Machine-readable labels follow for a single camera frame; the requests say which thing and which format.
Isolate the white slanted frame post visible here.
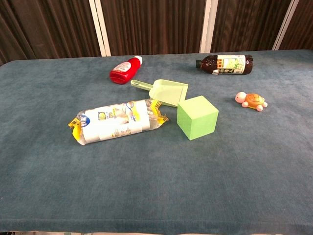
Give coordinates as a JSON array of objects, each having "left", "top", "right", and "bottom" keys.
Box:
[
  {"left": 88, "top": 0, "right": 112, "bottom": 57},
  {"left": 271, "top": 0, "right": 300, "bottom": 51},
  {"left": 199, "top": 0, "right": 219, "bottom": 54}
]

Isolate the pink and orange turtle toy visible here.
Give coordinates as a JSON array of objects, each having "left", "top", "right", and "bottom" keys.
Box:
[{"left": 235, "top": 92, "right": 268, "bottom": 112}]

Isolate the dark tea bottle with label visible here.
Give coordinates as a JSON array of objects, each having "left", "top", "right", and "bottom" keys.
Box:
[{"left": 195, "top": 54, "right": 254, "bottom": 75}]

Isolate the green cube block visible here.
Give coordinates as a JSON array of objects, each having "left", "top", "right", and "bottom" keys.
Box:
[{"left": 177, "top": 95, "right": 219, "bottom": 141}]

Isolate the dark brown curtain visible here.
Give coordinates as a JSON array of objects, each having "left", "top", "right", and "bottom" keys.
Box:
[{"left": 0, "top": 0, "right": 313, "bottom": 66}]

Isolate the red ketchup bottle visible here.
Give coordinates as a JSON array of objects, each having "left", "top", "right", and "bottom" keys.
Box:
[{"left": 109, "top": 55, "right": 143, "bottom": 85}]

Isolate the clear yellow-trimmed tissue pack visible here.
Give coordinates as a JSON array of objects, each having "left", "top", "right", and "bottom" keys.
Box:
[{"left": 67, "top": 98, "right": 170, "bottom": 146}]

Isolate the light green plastic dustpan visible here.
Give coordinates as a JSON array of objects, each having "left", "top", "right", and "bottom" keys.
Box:
[{"left": 130, "top": 78, "right": 189, "bottom": 107}]

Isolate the blue-green table cloth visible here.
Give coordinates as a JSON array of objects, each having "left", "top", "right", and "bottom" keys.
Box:
[{"left": 0, "top": 49, "right": 313, "bottom": 234}]

